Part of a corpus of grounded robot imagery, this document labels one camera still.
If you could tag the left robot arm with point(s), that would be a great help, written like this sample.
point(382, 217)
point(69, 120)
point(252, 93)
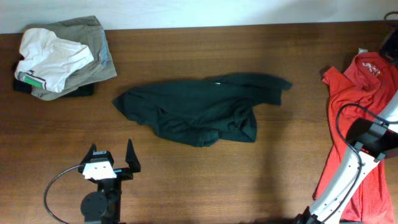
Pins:
point(103, 206)

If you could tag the black folded garment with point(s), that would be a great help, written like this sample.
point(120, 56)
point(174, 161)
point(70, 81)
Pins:
point(86, 90)

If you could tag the dark green t-shirt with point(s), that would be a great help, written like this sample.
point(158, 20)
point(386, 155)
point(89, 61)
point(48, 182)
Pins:
point(201, 112)

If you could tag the white folded shirt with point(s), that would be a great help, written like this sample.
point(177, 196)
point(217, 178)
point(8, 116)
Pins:
point(49, 60)

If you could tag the khaki folded garment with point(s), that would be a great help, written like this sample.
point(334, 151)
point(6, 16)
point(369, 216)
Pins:
point(87, 31)

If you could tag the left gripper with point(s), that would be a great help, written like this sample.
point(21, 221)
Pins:
point(134, 164)

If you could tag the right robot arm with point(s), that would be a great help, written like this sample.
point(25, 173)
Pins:
point(368, 142)

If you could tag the red t-shirt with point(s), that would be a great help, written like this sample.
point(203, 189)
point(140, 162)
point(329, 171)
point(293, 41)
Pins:
point(370, 82)

